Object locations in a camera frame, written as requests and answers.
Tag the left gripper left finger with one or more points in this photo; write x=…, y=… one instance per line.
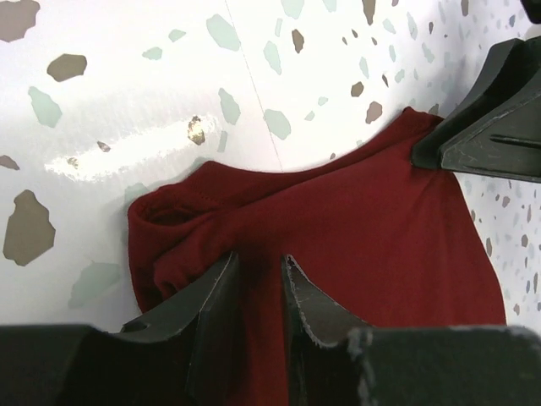
x=186, y=341

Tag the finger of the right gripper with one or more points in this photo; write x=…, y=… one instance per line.
x=495, y=130

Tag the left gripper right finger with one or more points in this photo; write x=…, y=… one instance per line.
x=320, y=371

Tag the dark red t shirt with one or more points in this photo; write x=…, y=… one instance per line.
x=392, y=243

